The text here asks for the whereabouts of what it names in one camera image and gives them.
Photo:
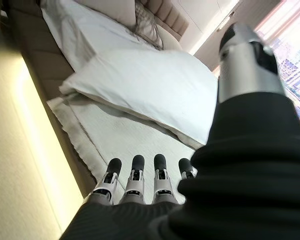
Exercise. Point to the right robot hand dark palm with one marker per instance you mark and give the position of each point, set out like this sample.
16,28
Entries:
240,180

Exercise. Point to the white textured bed coverlet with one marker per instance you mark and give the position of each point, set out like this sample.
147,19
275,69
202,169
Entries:
130,140

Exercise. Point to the white bed sheet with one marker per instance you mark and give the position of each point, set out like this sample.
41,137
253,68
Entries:
90,32

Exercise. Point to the white pillow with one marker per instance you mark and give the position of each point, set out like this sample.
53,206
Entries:
145,90

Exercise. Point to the bright window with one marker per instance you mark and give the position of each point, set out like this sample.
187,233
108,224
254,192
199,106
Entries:
293,50

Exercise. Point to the white wardrobe door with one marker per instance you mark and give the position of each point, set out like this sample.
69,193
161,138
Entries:
210,17

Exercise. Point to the beige padded headboard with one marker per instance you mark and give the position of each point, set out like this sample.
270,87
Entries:
168,15

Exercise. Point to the patterned cushion with fringe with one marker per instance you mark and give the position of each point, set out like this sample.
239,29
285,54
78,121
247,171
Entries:
146,22

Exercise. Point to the plain beige cushion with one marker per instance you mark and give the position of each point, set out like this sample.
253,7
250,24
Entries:
102,10

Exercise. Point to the brown upholstered bed frame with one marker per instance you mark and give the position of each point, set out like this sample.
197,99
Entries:
47,57

